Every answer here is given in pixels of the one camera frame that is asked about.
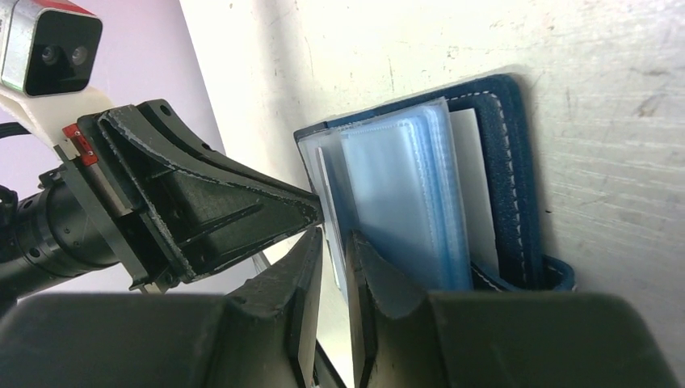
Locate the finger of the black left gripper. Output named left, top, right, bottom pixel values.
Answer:
left=77, top=99, right=322, bottom=283

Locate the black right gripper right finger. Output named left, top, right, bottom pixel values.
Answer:
left=346, top=231, right=679, bottom=387

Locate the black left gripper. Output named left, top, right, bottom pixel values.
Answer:
left=1, top=159, right=161, bottom=300

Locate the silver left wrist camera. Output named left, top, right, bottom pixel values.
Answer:
left=1, top=0, right=103, bottom=97

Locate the navy blue card holder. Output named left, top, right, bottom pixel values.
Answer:
left=294, top=74, right=576, bottom=292

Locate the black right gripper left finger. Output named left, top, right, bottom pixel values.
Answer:
left=1, top=228, right=322, bottom=387

